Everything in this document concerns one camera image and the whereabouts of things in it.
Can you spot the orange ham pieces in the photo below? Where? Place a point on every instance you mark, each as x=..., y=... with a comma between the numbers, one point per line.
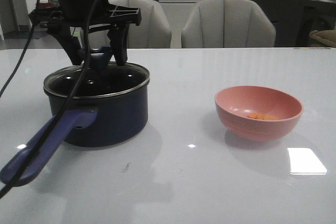
x=261, y=116

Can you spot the right grey upholstered chair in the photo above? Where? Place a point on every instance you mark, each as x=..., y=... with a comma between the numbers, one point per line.
x=227, y=24

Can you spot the beige cushion seat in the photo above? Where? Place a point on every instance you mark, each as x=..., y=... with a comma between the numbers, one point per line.
x=324, y=38

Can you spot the grey upholstered chair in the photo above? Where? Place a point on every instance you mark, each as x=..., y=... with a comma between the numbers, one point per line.
x=227, y=24
x=153, y=32

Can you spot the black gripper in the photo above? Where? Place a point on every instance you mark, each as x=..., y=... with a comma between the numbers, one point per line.
x=101, y=16

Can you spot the left grey upholstered chair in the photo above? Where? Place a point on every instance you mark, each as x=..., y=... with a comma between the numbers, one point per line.
x=153, y=32

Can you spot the glass lid with blue knob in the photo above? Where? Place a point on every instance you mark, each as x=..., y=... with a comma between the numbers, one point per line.
x=103, y=79

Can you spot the pink plastic bowl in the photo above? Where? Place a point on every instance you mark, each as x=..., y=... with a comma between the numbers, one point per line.
x=234, y=104

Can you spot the dark counter sideboard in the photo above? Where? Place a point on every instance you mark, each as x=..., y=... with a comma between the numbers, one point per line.
x=295, y=19

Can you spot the dark blue saucepan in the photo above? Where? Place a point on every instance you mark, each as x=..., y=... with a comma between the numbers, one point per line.
x=93, y=123

